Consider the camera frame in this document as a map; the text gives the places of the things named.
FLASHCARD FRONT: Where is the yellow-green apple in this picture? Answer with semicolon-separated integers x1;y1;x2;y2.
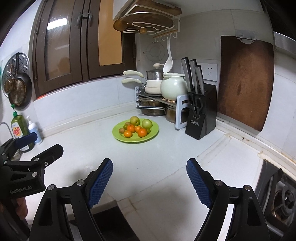
129;116;140;126

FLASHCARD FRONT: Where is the large green apple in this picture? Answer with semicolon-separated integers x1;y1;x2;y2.
142;118;153;129

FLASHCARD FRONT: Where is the person's hand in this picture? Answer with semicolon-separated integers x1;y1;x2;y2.
13;197;28;220

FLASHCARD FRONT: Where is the white pump bottle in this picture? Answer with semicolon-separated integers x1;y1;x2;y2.
26;115;42;145

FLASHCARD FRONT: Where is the green dish soap bottle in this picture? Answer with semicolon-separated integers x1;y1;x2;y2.
10;104;35;153

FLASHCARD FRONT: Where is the hanging frying pan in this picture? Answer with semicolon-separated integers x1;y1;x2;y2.
4;52;33;110

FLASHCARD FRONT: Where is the gas stove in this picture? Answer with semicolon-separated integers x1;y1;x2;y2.
255;160;295;240

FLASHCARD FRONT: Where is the hanging steamer plate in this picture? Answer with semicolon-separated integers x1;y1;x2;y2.
1;52;30;97

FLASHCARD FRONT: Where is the orange tangerine with stem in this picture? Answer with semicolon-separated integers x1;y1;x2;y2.
137;128;147;138

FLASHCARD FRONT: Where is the white metal pot rack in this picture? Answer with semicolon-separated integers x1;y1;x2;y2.
134;86;189;130

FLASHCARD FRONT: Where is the steel pan under rack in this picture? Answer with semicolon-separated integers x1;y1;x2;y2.
136;97;166;116

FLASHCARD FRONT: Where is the green plate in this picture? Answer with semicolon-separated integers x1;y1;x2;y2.
112;120;159;144

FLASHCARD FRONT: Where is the cream saucepan lower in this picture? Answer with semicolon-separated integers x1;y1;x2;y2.
121;78;162;95

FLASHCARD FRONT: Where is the black knife block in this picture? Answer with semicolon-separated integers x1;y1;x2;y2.
181;57;217;140

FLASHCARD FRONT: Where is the steel pot under rack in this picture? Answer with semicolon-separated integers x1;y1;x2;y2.
166;105;176;123

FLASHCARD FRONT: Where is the steel pot with lid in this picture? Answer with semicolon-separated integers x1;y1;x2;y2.
146;63;164;80

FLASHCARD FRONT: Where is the white ceramic pot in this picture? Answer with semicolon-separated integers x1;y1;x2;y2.
161;73;188;101

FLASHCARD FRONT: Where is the wooden cutting board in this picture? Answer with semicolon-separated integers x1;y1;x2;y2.
218;36;274;132

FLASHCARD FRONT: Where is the white ladle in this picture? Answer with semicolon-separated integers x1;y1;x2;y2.
163;37;173;73

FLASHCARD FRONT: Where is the brown window frame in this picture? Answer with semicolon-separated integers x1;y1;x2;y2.
32;1;136;97

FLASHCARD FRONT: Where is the cream saucepan upper handle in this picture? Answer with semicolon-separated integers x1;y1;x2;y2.
123;70;144;78

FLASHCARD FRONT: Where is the wall power socket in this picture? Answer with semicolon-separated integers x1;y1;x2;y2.
199;63;218;82

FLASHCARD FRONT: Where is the wall shelf rack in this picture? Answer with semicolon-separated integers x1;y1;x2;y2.
113;1;182;43

